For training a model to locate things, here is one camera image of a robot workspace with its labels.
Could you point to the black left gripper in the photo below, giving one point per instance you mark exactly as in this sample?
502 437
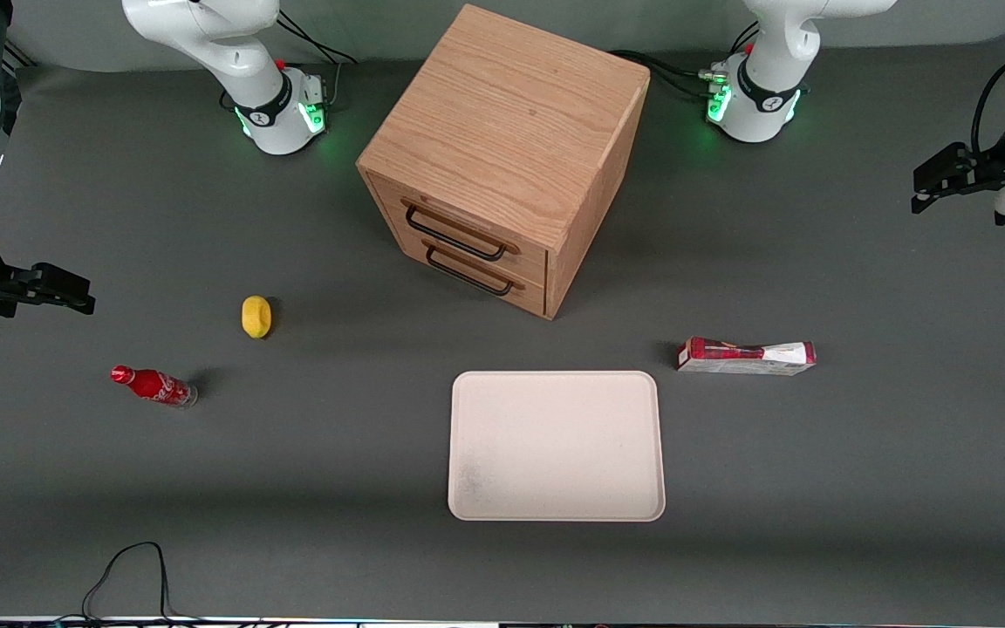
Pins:
984 167

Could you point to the red cookie box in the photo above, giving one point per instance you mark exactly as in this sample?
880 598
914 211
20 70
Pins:
742 356

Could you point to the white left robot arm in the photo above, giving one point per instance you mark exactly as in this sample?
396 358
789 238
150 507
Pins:
764 96

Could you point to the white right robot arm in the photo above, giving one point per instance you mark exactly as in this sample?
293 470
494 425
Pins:
206 26

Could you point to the beige plastic tray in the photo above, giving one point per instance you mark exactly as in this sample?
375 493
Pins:
555 445

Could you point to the red cola bottle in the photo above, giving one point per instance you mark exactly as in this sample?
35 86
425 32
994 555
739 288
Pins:
153 385

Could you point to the yellow lemon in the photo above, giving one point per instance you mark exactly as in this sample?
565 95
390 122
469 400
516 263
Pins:
256 317

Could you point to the wooden drawer with larger front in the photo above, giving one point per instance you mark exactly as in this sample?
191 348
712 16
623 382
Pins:
468 222

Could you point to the wooden two-drawer cabinet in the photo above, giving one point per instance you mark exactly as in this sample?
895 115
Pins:
511 139

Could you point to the wooden drawer with smaller front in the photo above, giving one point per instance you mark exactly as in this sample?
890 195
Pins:
502 283

